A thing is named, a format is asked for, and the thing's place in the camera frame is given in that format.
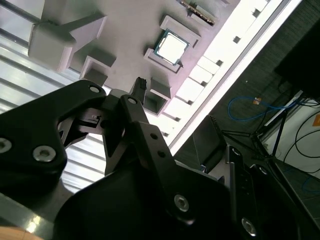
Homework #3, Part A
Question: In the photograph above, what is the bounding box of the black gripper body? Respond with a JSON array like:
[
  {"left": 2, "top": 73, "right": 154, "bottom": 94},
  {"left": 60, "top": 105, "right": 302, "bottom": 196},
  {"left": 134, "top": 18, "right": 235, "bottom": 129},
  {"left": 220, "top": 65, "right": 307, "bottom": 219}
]
[{"left": 53, "top": 161, "right": 238, "bottom": 240}]

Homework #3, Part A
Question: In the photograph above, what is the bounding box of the silver CPU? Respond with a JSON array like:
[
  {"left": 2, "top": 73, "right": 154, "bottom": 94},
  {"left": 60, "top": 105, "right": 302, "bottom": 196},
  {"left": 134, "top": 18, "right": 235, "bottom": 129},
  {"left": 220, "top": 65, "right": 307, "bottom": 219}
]
[{"left": 152, "top": 28, "right": 191, "bottom": 67}]

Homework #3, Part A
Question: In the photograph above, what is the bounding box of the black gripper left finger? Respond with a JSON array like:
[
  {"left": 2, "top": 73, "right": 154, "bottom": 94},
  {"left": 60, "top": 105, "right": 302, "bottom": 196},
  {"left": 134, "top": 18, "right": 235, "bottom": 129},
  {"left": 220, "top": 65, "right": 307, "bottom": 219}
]
[{"left": 0, "top": 77, "right": 197, "bottom": 227}]

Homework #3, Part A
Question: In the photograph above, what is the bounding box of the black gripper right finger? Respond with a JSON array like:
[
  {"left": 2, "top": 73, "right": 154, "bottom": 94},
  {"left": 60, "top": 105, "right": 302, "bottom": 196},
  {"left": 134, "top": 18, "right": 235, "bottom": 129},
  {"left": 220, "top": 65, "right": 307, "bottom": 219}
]
[{"left": 192, "top": 114, "right": 296, "bottom": 240}]

